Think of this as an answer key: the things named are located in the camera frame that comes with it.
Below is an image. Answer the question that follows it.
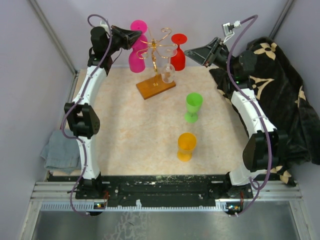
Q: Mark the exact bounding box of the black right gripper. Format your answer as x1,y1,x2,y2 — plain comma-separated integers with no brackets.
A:
183,37,237,76

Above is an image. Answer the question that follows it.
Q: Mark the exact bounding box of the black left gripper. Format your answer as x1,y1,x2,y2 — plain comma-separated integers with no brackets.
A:
106,25,143,56

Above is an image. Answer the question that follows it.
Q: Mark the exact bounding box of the red plastic wine glass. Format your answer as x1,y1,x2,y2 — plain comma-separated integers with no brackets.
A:
170,33,188,71

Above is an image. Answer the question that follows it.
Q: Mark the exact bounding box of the magenta plastic wine glass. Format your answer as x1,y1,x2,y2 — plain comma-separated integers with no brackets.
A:
128,43,146,73

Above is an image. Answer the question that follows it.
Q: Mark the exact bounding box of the clear wine glass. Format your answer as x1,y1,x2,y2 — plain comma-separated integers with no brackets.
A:
161,49,177,84

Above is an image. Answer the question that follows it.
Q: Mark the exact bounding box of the gold wire wine glass rack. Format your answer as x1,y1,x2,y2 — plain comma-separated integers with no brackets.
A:
136,27,177,100

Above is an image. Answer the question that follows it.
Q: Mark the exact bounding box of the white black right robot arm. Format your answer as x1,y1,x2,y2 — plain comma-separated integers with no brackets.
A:
184,37,288,198

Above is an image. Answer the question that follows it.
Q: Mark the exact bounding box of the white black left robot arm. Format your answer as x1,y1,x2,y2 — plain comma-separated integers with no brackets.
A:
63,25,142,199

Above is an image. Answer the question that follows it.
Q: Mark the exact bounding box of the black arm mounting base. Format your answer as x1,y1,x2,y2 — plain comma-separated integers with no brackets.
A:
48,174,253,216

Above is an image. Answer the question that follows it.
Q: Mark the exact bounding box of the green plastic wine glass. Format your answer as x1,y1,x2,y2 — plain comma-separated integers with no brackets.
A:
184,92,203,123

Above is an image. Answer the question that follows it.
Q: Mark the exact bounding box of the orange plastic wine glass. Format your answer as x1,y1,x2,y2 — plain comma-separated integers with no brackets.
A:
177,132,197,162

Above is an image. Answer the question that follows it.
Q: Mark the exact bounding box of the black floral blanket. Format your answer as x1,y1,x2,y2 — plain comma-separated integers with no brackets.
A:
209,36,320,186

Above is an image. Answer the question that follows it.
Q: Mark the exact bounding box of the grey blue cloth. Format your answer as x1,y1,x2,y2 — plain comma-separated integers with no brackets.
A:
40,129,81,174

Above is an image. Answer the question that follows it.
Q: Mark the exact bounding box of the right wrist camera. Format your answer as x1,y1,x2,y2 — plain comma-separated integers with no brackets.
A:
222,20,241,43

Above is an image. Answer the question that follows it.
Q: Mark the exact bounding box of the aluminium frame rail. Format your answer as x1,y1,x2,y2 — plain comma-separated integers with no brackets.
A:
19,175,310,240

